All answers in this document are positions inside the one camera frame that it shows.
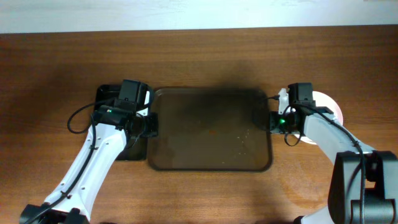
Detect white plate with ketchup streak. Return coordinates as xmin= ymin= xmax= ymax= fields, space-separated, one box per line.
xmin=293 ymin=91 xmax=343 ymax=145

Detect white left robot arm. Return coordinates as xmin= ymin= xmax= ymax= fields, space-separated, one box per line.
xmin=19 ymin=105 xmax=159 ymax=223

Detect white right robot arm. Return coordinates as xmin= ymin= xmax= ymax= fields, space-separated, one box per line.
xmin=269 ymin=107 xmax=397 ymax=223

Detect black water tray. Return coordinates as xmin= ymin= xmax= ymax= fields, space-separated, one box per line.
xmin=95 ymin=85 xmax=148 ymax=161

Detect brown serving tray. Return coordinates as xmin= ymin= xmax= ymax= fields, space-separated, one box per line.
xmin=147 ymin=88 xmax=273 ymax=172

